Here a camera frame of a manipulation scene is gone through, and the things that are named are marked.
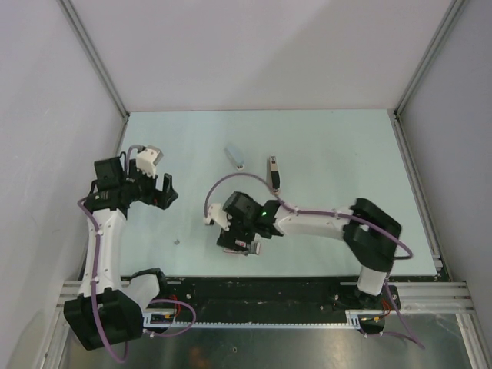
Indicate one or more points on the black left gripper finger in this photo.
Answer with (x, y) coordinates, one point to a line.
(165, 199)
(167, 187)

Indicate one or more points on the aluminium frame rail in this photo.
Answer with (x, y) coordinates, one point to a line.
(411, 296)

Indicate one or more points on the light blue staple box sleeve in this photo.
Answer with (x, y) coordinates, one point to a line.
(235, 156)

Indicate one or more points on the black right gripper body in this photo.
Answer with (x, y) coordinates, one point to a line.
(241, 230)

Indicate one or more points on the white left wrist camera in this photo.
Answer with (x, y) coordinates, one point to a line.
(147, 160)

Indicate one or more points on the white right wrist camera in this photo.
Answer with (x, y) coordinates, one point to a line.
(215, 214)

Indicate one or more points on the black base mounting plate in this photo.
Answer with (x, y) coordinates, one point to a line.
(237, 302)

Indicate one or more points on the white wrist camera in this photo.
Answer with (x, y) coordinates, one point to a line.
(215, 214)
(147, 160)

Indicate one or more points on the red white staple box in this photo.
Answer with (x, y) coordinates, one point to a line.
(241, 247)

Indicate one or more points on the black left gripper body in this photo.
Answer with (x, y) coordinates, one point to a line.
(141, 187)

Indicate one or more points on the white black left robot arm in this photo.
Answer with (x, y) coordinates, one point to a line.
(103, 314)

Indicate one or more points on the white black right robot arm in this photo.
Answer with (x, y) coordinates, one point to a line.
(369, 232)

